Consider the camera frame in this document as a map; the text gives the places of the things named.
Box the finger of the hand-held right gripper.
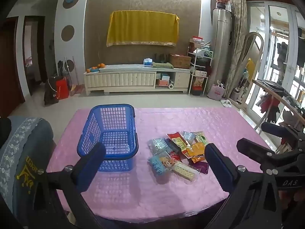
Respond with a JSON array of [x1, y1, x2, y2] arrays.
[[237, 138, 284, 172], [261, 122, 305, 146]]

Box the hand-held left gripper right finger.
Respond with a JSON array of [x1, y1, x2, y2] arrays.
[[204, 144, 285, 229]]

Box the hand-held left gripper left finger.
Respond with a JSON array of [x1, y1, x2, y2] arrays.
[[33, 143, 106, 229]]

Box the large orange snack packet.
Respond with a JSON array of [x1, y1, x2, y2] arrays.
[[186, 143, 206, 158]]

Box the red packet with yellow label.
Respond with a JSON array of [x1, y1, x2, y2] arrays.
[[166, 132, 191, 156]]

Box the dark blue gum packet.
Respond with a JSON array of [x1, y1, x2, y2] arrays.
[[164, 138, 181, 154]]

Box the blue plastic basket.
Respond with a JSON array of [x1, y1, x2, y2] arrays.
[[77, 104, 139, 172]]

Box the person's right hand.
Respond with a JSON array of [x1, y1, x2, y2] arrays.
[[279, 190, 305, 210]]

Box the purple snack packet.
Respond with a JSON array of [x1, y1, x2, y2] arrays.
[[188, 160, 209, 174]]

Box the wooden side table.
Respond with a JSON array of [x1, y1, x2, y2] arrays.
[[252, 79, 305, 129]]

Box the green snack packet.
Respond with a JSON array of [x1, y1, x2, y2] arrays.
[[194, 131, 209, 146]]

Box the clear packet of white wafers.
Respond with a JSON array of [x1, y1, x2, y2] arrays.
[[170, 162, 201, 182]]

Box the clear blue snack packet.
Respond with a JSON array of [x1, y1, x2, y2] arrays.
[[182, 131, 198, 145]]

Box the small red snack packet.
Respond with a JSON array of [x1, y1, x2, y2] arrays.
[[169, 153, 186, 163]]

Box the pink tablecloth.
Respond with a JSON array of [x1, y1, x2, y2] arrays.
[[46, 107, 271, 223]]

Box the light blue cartoon packet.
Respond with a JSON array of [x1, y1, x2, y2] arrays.
[[148, 151, 178, 176]]

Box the grey embroidered chair cover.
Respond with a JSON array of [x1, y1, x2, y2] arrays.
[[0, 116, 54, 220]]

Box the silver blue snack packet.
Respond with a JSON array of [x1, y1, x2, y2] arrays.
[[148, 138, 171, 156]]

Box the pink tote bag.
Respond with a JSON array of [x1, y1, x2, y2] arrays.
[[207, 82, 226, 100]]

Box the broom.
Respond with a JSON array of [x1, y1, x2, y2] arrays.
[[70, 56, 84, 96]]

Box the glass sliding door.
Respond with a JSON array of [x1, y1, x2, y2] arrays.
[[245, 1, 305, 124]]

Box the hanging clothes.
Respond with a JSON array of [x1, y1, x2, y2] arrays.
[[276, 27, 305, 77]]

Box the red shopping bag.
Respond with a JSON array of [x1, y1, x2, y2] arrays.
[[55, 79, 69, 100]]

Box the black bag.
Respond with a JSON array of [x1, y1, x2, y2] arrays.
[[43, 76, 59, 106]]

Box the cream media cabinet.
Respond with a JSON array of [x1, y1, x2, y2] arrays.
[[83, 64, 192, 95]]

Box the white metal storage rack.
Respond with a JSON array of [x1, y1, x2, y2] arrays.
[[187, 37, 213, 95]]

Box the patterned beige curtain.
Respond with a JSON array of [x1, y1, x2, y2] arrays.
[[224, 0, 248, 98]]

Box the standing air conditioner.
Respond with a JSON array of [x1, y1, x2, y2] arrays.
[[211, 8, 233, 90]]

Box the brown cardboard box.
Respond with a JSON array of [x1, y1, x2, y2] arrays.
[[169, 54, 192, 69]]

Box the dark brown door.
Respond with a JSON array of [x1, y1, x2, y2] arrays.
[[0, 17, 25, 115]]

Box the yellow cloth cover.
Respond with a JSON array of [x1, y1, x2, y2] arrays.
[[106, 11, 180, 48]]

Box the round brown wall decor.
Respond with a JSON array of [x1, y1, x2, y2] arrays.
[[61, 25, 75, 42]]

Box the round wall decor blue centre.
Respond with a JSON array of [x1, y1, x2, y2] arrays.
[[63, 0, 80, 9]]

